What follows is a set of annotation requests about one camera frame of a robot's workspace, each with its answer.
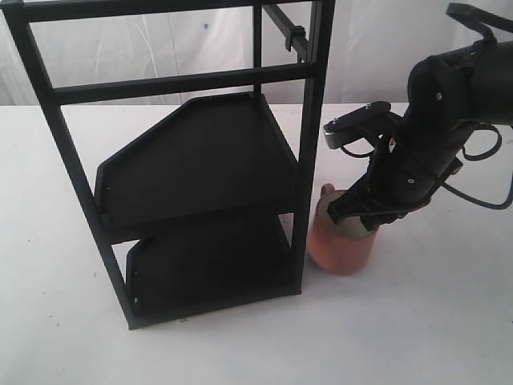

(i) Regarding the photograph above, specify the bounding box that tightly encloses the black camera cable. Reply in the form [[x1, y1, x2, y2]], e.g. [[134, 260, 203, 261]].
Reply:
[[340, 2, 513, 210]]

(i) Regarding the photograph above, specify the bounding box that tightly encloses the pink mug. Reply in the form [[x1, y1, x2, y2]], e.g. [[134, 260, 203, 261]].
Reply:
[[306, 184, 378, 276]]

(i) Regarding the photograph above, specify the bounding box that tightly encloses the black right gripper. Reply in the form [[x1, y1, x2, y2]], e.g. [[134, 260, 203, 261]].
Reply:
[[327, 54, 478, 232]]

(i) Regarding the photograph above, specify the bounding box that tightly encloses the black metal shelf rack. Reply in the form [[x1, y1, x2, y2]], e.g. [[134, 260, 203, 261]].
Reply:
[[1, 1, 335, 330]]

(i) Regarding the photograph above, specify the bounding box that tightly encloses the black sliding hook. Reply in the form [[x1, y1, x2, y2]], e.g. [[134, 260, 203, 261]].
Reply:
[[284, 25, 305, 52]]

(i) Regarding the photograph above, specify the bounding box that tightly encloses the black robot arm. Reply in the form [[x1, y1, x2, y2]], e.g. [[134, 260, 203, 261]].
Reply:
[[324, 43, 512, 231]]

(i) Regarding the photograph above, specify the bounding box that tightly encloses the white backdrop curtain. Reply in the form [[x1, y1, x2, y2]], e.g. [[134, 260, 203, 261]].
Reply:
[[0, 0, 513, 109]]

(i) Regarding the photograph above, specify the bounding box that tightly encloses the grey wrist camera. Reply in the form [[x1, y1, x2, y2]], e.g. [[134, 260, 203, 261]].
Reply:
[[323, 101, 391, 149]]

